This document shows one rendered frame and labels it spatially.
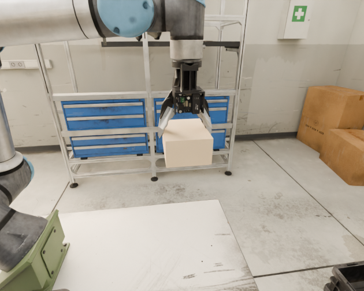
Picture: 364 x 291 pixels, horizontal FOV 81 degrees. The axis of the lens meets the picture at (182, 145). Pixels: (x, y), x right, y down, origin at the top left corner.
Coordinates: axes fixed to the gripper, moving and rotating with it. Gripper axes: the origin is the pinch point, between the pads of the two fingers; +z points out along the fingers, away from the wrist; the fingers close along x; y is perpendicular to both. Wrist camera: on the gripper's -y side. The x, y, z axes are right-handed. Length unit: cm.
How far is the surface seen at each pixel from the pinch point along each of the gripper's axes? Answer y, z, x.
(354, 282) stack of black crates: 13, 61, 66
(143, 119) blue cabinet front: -141, 43, -18
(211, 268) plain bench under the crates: 13.6, 39.8, 6.8
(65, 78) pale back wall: -226, 17, -110
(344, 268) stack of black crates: 13, 51, 58
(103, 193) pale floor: -122, 111, -61
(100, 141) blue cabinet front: -140, 63, -60
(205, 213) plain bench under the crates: -9.8, 39.9, 10.4
